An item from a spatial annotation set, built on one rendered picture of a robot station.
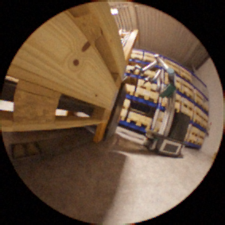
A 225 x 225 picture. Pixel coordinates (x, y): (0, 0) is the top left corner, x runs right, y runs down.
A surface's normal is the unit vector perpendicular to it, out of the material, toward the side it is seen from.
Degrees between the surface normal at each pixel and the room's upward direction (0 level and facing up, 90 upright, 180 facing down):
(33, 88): 90
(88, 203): 0
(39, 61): 90
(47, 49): 90
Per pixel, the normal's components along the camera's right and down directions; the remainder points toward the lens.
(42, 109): 0.91, 0.32
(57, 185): 0.33, -0.95
